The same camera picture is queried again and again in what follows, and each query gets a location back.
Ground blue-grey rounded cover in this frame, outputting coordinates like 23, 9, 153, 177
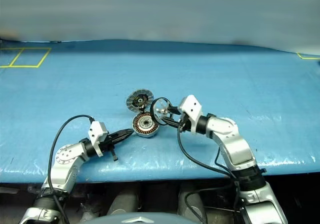
83, 210, 202, 224

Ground grey rounded cylinder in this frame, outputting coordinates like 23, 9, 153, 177
176, 183, 210, 224
106, 183, 140, 219

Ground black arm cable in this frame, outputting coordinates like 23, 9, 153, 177
176, 123, 247, 224
46, 114, 97, 224

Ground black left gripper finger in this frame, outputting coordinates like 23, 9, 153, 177
109, 134, 131, 145
107, 129, 135, 138

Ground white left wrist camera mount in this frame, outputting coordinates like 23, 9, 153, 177
87, 120, 109, 158

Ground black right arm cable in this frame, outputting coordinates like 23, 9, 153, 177
176, 123, 247, 224

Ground silver motor base copper windings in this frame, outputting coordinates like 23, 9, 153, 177
131, 112, 160, 138

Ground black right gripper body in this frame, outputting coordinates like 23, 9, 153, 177
175, 108, 193, 134

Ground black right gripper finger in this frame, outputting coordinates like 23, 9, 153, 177
166, 105, 181, 115
161, 117, 181, 129

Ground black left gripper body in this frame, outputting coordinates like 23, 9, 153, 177
97, 133, 119, 163

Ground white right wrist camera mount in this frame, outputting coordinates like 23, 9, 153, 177
177, 94, 204, 133

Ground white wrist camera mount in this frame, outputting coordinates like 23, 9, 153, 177
87, 120, 109, 158
177, 94, 204, 133

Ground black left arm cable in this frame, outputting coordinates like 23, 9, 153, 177
46, 114, 97, 224

